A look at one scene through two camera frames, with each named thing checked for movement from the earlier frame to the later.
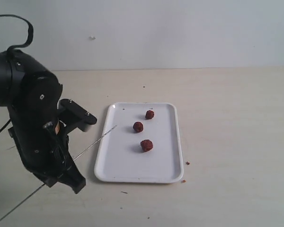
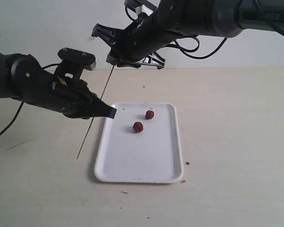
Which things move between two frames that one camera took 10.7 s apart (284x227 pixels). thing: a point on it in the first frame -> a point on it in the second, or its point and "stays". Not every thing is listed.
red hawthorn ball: (146, 145) -> (115, 62)
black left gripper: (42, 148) -> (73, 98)
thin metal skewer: (45, 185) -> (93, 118)
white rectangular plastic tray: (141, 142) stays
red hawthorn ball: (137, 126) stays
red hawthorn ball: (149, 114) stays
